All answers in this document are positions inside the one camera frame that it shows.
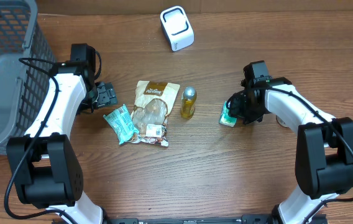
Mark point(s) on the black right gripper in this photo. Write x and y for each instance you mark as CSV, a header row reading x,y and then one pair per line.
x,y
237,107

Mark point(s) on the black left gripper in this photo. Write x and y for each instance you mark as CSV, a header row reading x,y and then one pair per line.
x,y
108,96

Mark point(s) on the teal Kleenex tissue pack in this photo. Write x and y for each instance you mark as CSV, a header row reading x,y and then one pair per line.
x,y
225,119

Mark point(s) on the teal snack packet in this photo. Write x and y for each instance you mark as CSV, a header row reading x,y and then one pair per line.
x,y
121,122

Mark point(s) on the green lid white jar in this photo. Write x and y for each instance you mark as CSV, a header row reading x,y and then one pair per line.
x,y
281,122

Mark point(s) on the brown Pantene sachet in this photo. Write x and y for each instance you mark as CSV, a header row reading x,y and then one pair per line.
x,y
153,104

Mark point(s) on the yellow dish soap bottle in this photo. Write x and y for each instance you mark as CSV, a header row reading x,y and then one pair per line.
x,y
188,101

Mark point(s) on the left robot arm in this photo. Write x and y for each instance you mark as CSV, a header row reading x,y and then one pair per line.
x,y
46,175

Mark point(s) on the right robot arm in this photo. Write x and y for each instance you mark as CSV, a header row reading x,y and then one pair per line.
x,y
324,149

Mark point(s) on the white barcode scanner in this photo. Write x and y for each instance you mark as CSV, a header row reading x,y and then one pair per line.
x,y
176,28

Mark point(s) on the grey plastic mesh basket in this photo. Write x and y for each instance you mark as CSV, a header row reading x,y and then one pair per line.
x,y
25,56

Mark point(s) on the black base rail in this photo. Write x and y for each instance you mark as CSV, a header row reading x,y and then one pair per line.
x,y
195,221

